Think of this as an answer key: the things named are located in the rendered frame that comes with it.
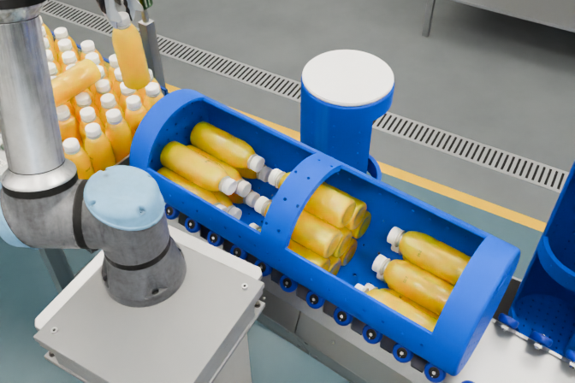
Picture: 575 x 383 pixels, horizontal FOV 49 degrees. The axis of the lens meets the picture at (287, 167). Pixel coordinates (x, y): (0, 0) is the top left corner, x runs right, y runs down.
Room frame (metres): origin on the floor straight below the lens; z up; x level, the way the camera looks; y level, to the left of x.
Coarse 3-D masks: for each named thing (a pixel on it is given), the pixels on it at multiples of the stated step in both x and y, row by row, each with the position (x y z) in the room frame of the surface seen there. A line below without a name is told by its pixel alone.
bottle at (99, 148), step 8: (104, 136) 1.25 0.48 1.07; (88, 144) 1.22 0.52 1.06; (96, 144) 1.22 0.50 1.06; (104, 144) 1.23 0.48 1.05; (88, 152) 1.21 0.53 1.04; (96, 152) 1.21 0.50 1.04; (104, 152) 1.22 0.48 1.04; (112, 152) 1.24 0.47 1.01; (96, 160) 1.21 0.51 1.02; (104, 160) 1.21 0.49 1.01; (112, 160) 1.23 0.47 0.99; (96, 168) 1.21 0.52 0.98; (104, 168) 1.21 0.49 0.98
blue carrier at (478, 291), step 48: (192, 96) 1.22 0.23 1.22; (144, 144) 1.09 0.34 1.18; (192, 144) 1.25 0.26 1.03; (288, 144) 1.14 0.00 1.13; (192, 192) 0.98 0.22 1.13; (288, 192) 0.90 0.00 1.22; (384, 192) 0.97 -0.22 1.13; (240, 240) 0.88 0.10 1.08; (288, 240) 0.83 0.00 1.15; (384, 240) 0.94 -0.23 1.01; (480, 240) 0.84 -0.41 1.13; (336, 288) 0.73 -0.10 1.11; (480, 288) 0.65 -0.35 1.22; (432, 336) 0.61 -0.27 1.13; (480, 336) 0.68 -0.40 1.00
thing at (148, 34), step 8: (144, 24) 1.74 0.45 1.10; (152, 24) 1.76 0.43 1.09; (144, 32) 1.74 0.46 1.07; (152, 32) 1.75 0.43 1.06; (144, 40) 1.75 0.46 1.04; (152, 40) 1.75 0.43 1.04; (144, 48) 1.75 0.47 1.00; (152, 48) 1.74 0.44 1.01; (152, 56) 1.74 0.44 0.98; (160, 56) 1.77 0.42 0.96; (152, 64) 1.74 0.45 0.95; (160, 64) 1.76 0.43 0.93; (152, 72) 1.74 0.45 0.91; (160, 72) 1.75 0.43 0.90; (160, 80) 1.75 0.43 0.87
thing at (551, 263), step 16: (560, 192) 1.28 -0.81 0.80; (560, 208) 1.33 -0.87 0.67; (560, 224) 1.34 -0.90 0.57; (544, 240) 1.24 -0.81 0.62; (560, 240) 1.35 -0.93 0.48; (544, 256) 1.20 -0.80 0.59; (560, 256) 1.35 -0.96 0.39; (528, 272) 1.26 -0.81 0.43; (544, 272) 1.35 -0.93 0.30; (560, 272) 1.13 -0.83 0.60; (528, 288) 1.34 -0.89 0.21; (544, 288) 1.35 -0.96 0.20; (560, 288) 1.33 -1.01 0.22; (512, 304) 1.27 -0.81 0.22; (528, 304) 1.30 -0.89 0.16; (544, 304) 1.30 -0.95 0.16; (560, 304) 1.30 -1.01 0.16; (528, 320) 1.24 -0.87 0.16; (544, 320) 1.24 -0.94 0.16; (560, 320) 1.24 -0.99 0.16; (528, 336) 1.17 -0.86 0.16; (560, 336) 1.17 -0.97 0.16; (560, 352) 1.08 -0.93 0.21
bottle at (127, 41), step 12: (132, 24) 1.34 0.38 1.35; (120, 36) 1.30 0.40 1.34; (132, 36) 1.31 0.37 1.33; (120, 48) 1.30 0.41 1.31; (132, 48) 1.30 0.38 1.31; (120, 60) 1.30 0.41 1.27; (132, 60) 1.30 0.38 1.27; (144, 60) 1.32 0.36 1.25; (132, 72) 1.30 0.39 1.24; (144, 72) 1.32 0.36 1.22; (132, 84) 1.30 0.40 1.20; (144, 84) 1.31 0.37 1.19
